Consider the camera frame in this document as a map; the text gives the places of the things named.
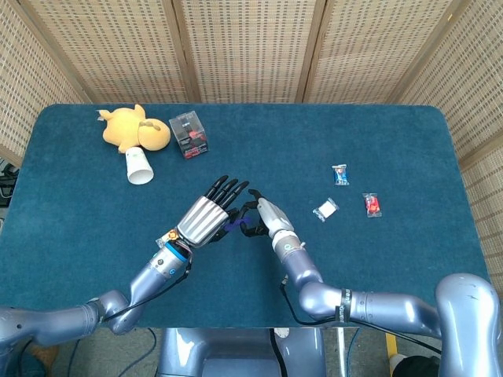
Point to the yellow green candy packet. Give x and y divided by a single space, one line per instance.
167 237

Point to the metal table leg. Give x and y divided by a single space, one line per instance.
342 353

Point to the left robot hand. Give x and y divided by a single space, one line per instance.
202 222

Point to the clear coffee capsule box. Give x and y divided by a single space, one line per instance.
190 135

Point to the yellow plush toy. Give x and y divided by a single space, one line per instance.
125 127

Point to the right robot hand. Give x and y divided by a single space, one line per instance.
275 218

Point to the red candy packet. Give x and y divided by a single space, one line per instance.
372 204

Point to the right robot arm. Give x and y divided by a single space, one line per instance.
373 308

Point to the purple plastic stick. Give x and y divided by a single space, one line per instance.
236 224

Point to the white paper cup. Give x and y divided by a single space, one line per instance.
137 167

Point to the blue carpet table cover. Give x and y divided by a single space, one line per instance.
353 251

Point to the white candy packet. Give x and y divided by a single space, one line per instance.
326 209

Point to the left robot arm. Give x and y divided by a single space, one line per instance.
153 277

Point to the grey-blue robot torso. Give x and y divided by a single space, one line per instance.
236 353

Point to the woven bamboo folding screen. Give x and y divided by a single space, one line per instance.
251 47

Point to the black equipment on floor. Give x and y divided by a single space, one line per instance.
8 182

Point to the blue candy packet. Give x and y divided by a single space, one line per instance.
340 175

